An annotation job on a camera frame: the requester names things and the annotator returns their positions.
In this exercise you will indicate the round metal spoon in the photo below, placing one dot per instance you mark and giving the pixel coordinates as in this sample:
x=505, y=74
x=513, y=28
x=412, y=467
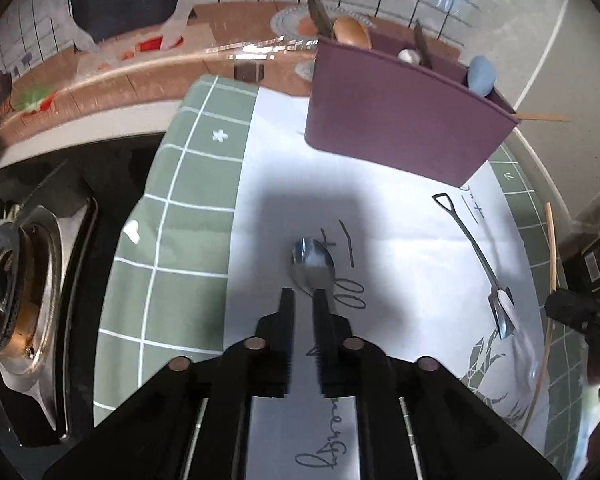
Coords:
x=310, y=260

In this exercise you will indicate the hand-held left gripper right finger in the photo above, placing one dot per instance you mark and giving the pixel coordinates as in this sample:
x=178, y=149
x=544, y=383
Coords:
x=322, y=340

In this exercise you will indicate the printed backsplash sticker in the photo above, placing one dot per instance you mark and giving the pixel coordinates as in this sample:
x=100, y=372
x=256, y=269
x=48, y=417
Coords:
x=130, y=0

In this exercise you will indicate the small white spoon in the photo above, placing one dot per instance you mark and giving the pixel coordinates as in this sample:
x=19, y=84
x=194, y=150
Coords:
x=409, y=56

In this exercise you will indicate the brown wooden spoon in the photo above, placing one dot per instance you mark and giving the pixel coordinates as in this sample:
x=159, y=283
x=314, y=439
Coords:
x=351, y=31

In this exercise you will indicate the black box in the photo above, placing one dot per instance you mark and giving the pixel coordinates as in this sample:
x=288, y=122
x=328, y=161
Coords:
x=592, y=265

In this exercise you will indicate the wooden chopstick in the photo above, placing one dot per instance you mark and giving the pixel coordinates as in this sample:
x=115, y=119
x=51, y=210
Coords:
x=540, y=117
x=554, y=255

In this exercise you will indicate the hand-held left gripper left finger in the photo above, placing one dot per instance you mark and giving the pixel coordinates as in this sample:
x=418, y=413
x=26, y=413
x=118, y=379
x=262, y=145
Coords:
x=285, y=340

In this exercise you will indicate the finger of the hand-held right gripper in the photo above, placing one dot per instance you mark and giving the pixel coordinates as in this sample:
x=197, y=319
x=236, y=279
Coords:
x=572, y=310

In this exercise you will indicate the shovel-shaped metal spoon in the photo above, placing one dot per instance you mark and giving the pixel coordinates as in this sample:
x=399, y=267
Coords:
x=502, y=310

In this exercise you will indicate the gas stove burner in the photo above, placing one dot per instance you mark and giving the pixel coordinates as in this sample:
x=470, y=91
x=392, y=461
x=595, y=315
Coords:
x=30, y=285

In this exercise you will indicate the purple utensil holder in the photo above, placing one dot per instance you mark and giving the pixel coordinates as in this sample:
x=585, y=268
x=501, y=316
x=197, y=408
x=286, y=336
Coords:
x=395, y=120

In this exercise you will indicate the green checkered mat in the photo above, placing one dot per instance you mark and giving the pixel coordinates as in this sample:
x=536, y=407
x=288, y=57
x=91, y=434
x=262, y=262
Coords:
x=180, y=240

